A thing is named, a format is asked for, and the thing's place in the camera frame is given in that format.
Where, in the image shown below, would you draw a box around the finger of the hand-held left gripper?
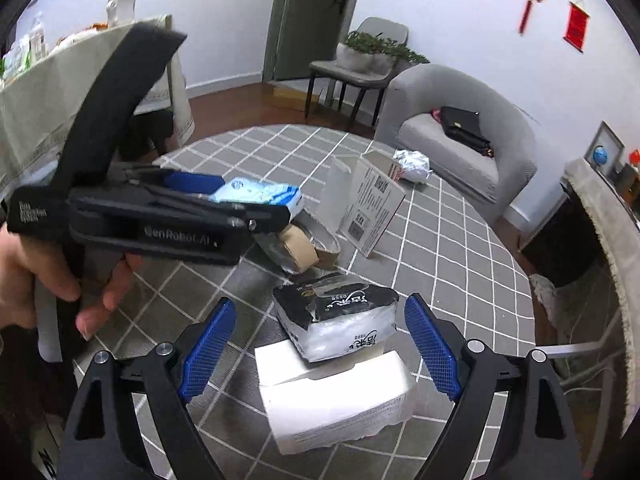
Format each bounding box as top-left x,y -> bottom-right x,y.
119,165 -> 227,201
145,187 -> 292,236

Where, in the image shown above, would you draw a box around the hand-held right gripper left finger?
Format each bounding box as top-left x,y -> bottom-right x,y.
59,297 -> 238,480

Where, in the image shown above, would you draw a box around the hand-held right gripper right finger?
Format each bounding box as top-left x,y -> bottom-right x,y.
402,292 -> 583,480

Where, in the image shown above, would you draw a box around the blue white tissue packet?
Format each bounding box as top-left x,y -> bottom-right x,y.
207,177 -> 306,221

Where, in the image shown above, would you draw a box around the black white snack packet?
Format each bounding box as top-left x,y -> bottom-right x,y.
272,272 -> 401,363

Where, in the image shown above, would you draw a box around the white paper ball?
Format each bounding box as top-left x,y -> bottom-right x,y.
392,149 -> 432,185

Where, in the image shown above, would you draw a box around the person's left hand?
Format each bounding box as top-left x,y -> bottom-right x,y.
0,221 -> 144,342

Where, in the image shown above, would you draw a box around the brown cardboard piece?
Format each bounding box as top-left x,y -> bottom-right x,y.
277,224 -> 321,271

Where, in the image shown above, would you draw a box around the brown tape roll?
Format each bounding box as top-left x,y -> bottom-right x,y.
255,210 -> 343,275

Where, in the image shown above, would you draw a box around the grey checked tablecloth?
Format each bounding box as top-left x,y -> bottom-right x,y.
72,124 -> 536,480

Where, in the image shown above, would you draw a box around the white printed carton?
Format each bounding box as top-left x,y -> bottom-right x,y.
320,152 -> 407,258

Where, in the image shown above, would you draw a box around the white paper box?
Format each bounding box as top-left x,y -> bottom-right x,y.
254,340 -> 417,456

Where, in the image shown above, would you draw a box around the beige blanket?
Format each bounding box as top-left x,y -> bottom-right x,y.
530,274 -> 568,331

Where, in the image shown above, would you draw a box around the beige patterned tablecloth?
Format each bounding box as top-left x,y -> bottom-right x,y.
0,15 -> 196,196

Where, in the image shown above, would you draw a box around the white oval planter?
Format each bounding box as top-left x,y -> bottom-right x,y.
336,42 -> 396,73

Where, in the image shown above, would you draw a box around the white jug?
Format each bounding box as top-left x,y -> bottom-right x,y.
106,0 -> 138,28

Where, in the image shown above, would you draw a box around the grey green door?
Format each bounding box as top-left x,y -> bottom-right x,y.
262,0 -> 368,83

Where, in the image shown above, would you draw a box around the green potted plant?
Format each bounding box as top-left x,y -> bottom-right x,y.
345,30 -> 431,66

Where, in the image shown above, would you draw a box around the desk with fringed cloth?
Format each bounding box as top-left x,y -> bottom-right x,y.
565,157 -> 640,411

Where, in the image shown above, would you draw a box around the white green packets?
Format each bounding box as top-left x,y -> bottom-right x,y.
0,15 -> 51,78

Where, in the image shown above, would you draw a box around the grey side chair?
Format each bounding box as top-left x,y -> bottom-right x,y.
308,16 -> 410,128

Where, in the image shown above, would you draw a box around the black bag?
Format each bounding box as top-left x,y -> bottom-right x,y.
439,106 -> 493,158

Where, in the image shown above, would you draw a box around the grey armchair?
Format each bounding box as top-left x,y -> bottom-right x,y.
375,64 -> 538,228

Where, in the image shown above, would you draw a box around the picture frame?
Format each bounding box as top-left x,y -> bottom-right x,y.
585,121 -> 626,176

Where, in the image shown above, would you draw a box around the red wall banner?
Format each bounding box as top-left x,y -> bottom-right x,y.
564,0 -> 587,53

